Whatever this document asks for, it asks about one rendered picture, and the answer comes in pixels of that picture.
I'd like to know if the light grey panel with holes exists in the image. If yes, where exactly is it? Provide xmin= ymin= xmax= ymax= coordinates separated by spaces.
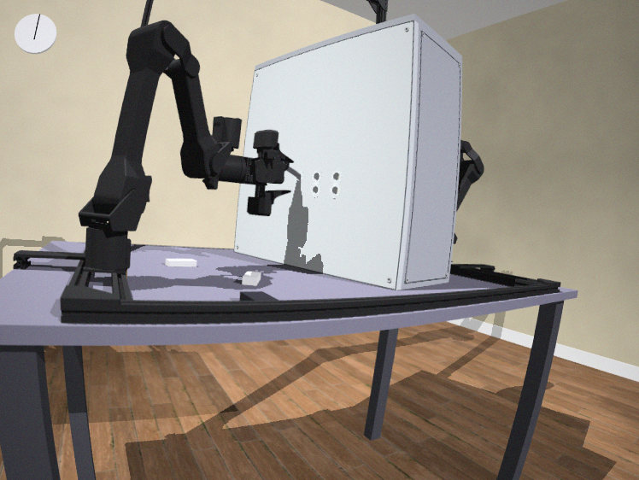
xmin=234 ymin=20 xmax=419 ymax=290

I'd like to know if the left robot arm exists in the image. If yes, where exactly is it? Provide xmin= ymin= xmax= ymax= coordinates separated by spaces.
xmin=456 ymin=140 xmax=484 ymax=212

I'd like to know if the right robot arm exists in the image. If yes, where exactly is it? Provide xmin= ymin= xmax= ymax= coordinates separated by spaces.
xmin=79 ymin=20 xmax=285 ymax=274

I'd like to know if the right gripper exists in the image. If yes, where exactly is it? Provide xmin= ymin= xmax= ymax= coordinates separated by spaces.
xmin=234 ymin=129 xmax=294 ymax=216

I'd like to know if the light grey metal rod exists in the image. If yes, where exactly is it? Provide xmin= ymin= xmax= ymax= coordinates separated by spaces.
xmin=284 ymin=161 xmax=302 ymax=179

